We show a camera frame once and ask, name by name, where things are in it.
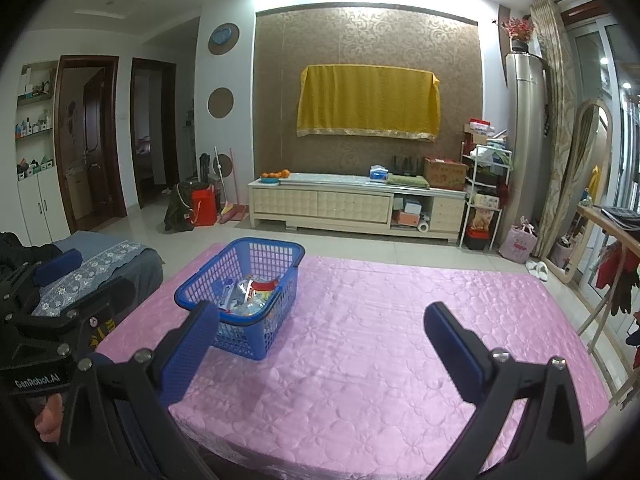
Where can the pink tote bag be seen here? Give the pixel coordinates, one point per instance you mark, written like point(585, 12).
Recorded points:
point(522, 245)

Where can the red shopping bag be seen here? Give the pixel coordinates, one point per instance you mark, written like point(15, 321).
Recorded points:
point(203, 207)

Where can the white paper roll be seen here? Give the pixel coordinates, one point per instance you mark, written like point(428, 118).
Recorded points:
point(423, 226)

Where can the orange box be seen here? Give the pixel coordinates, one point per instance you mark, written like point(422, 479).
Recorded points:
point(408, 218)

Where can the dark wooden doorway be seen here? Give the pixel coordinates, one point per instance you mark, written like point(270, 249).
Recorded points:
point(170, 135)

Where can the blue tissue box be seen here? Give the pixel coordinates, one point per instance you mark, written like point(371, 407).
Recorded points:
point(379, 173)

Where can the orange printed bag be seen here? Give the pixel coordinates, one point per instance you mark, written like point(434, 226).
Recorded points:
point(482, 220)

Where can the white metal shelf rack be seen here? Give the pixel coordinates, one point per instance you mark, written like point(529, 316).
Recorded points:
point(464, 210)

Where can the red garment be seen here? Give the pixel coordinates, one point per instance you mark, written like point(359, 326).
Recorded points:
point(620, 280)

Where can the red flower vase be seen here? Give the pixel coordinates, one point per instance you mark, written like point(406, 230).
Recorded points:
point(519, 32)

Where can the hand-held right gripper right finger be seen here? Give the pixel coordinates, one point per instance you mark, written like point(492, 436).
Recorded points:
point(452, 355)

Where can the blue plastic basket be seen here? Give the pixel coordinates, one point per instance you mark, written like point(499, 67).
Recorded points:
point(250, 340)

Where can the bunch of oranges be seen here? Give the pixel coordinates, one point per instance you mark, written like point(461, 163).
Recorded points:
point(275, 174)

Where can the white slipper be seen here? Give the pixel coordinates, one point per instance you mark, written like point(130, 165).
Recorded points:
point(541, 273)
point(533, 266)

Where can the glass balcony door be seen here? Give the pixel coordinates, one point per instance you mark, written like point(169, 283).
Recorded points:
point(625, 110)

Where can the black bag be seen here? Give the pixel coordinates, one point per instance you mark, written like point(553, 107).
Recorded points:
point(175, 215)

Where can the person's left hand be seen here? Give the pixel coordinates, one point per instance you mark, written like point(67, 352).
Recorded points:
point(47, 417)

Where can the white cupboard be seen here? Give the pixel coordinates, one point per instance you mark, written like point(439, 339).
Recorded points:
point(45, 205)

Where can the yellow cloth cover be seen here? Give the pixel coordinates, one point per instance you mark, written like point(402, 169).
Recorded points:
point(365, 100)

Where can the silver standing air conditioner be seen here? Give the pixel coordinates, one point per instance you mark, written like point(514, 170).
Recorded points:
point(525, 135)

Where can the wooden clothes rack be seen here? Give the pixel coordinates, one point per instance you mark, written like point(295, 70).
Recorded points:
point(590, 212)

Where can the round wall disc blue plate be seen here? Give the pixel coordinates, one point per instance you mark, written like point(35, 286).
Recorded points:
point(223, 38)

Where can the red gift box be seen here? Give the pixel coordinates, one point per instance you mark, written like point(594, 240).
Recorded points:
point(480, 126)

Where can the blue and white box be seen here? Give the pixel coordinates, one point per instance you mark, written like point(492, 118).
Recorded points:
point(412, 206)

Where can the grey cloth with lace trim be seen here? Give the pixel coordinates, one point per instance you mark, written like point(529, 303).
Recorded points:
point(100, 260)

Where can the white mop stick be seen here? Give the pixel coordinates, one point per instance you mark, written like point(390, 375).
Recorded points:
point(218, 175)

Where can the cream TV cabinet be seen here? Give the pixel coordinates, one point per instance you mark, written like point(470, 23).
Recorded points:
point(320, 205)

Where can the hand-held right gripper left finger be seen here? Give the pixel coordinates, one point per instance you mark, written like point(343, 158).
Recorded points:
point(192, 350)

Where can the patterned beige curtain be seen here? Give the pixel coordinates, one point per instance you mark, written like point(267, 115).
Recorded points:
point(557, 135)

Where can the wooden standing mirror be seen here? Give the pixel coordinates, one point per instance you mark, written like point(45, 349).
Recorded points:
point(590, 160)

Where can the green folded cushion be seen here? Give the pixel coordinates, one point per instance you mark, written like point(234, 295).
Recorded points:
point(409, 181)

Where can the clear blue snack packet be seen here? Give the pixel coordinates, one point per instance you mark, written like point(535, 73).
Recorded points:
point(232, 295)

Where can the wall shelf with bottles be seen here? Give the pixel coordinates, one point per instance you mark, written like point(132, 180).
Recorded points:
point(37, 125)

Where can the black devices on cabinet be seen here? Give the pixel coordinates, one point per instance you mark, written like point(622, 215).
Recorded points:
point(405, 165)

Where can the round brown wall disc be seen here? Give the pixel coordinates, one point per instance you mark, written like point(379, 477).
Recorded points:
point(221, 102)

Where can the red and yellow snack bag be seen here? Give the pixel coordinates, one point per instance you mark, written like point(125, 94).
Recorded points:
point(262, 287)

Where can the dark wooden door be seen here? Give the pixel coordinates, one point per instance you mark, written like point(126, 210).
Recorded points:
point(95, 160)

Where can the brown cardboard box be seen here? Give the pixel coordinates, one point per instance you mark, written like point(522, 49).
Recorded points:
point(446, 174)

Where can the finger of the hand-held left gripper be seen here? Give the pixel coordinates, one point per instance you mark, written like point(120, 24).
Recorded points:
point(57, 265)
point(105, 297)

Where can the pink quilted mat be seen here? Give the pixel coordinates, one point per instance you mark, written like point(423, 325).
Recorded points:
point(400, 285)

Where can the pink broom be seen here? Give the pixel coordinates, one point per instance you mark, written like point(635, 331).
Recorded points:
point(232, 212)

